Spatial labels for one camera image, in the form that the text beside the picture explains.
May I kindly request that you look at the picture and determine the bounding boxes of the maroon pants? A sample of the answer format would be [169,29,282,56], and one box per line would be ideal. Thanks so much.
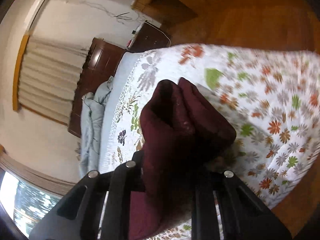
[129,78,236,239]

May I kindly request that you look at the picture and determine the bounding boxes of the grey-blue comforter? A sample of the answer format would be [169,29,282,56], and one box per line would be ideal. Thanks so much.
[79,76,114,178]

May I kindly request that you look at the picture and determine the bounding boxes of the floral quilted bedspread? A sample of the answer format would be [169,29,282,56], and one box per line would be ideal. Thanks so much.
[101,44,319,239]

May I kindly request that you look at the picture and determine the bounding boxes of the window with daylight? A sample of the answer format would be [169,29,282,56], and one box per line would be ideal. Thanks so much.
[1,170,61,237]

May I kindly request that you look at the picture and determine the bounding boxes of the light blue bed sheet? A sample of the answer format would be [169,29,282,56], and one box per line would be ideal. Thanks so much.
[98,52,143,173]

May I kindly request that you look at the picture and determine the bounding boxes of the dark wooden headboard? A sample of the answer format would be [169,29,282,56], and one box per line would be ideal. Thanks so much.
[68,38,126,138]

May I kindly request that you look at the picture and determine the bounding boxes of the beige curtain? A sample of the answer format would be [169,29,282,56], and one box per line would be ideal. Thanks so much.
[17,37,88,125]

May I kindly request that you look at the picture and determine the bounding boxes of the dark bedside table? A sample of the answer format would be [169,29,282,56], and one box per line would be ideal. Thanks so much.
[127,21,171,53]

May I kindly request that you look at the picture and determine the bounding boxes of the wooden desk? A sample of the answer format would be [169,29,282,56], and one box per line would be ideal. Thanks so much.
[131,0,197,26]

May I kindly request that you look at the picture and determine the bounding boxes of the orange wooden wardrobe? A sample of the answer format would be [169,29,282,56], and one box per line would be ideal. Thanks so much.
[162,0,319,52]

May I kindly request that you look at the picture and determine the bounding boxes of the white air conditioner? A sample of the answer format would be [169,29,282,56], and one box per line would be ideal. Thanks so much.
[23,0,49,33]

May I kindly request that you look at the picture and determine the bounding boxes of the hanging wall cables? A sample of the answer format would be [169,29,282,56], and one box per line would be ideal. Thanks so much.
[57,0,146,26]

